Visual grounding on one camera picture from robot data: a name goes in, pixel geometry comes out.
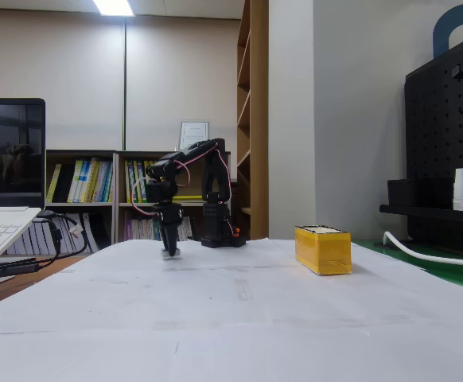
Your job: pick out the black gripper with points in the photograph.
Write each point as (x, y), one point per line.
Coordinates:
(169, 219)

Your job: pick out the small dark block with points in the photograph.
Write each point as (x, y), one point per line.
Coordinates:
(164, 254)

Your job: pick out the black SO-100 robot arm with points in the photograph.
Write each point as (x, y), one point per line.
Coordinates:
(215, 175)

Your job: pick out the yellow box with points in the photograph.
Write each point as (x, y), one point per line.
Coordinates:
(322, 250)

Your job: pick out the flat yellow folder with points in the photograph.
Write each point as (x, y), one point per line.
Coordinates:
(191, 197)

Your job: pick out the low wooden bookshelf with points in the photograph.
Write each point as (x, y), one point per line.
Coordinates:
(136, 155)
(80, 207)

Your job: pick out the framed white certificate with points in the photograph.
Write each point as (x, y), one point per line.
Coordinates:
(194, 131)

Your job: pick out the tall wooden bookshelf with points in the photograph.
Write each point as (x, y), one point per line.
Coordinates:
(258, 119)

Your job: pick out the white laptop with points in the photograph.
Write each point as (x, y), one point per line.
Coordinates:
(8, 159)

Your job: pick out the black box container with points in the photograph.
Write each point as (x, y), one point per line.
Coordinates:
(398, 193)

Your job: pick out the ceiling light panel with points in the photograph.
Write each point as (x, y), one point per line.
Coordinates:
(113, 7)

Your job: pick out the green desk mat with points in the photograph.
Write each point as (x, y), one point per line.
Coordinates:
(454, 274)

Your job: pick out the black pegboard with shelf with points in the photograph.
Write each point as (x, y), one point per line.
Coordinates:
(442, 139)

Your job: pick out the white dropper bottle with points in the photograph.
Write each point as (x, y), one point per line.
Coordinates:
(461, 195)

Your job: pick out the blue arch-shaped panel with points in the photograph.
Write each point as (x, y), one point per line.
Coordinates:
(440, 33)

